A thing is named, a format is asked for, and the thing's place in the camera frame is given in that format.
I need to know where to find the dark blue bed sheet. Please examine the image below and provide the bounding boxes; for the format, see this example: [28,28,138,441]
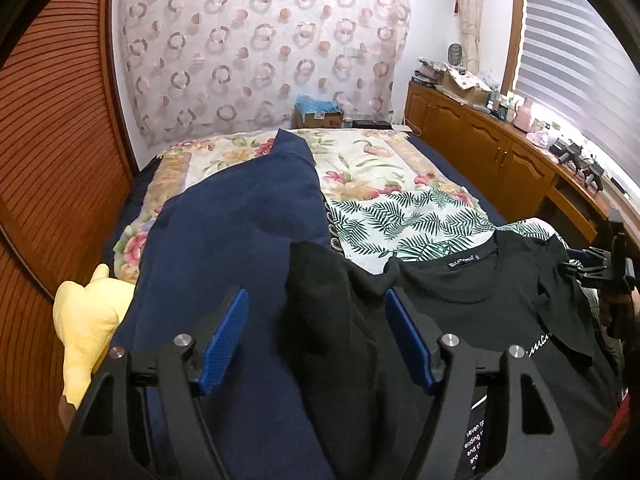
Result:
[102,136,507,256]

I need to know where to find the red cloth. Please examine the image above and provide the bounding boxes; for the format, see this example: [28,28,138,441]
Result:
[597,390,631,448]

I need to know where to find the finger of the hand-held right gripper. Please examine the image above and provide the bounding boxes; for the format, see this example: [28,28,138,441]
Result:
[567,247,607,266]
[557,260,607,287]

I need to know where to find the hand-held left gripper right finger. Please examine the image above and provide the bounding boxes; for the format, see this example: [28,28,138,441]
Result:
[384,287,586,480]

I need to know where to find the wooden cabinet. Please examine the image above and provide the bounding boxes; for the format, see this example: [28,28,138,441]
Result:
[404,80,640,253]

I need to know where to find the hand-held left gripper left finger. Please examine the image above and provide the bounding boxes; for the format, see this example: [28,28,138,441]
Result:
[55,286,251,480]

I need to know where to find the black t-shirt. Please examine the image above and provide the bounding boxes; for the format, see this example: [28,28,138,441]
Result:
[280,232,631,480]

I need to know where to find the striped window blind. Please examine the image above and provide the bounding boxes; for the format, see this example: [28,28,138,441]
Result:
[512,0,640,201]

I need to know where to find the pink bottle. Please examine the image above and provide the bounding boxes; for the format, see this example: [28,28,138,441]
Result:
[512,97,536,128]

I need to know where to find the navy blue cloth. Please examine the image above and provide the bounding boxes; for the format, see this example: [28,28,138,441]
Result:
[102,129,351,480]

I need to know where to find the beige window curtain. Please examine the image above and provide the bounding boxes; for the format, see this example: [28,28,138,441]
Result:
[457,0,488,68]

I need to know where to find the light blue cloth bundle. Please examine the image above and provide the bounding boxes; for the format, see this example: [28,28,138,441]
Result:
[295,94,343,116]

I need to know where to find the person's right hand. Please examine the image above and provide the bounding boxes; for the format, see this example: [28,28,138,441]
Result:
[599,287,619,333]

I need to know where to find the floral blanket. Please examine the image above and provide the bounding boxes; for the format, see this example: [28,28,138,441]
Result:
[112,129,493,281]

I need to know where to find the circle pattern wall curtain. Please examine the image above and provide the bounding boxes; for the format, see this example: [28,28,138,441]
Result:
[112,0,413,148]

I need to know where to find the palm leaf print sheet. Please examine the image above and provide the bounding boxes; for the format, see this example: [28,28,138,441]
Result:
[325,187,571,276]

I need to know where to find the yellow plush toy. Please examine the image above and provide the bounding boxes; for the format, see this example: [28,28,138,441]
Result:
[52,262,133,411]

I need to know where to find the open cardboard box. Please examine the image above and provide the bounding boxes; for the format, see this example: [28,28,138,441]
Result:
[440,67,493,106]

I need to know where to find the black devices on cabinet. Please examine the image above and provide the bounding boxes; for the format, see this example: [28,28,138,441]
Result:
[550,140,606,191]

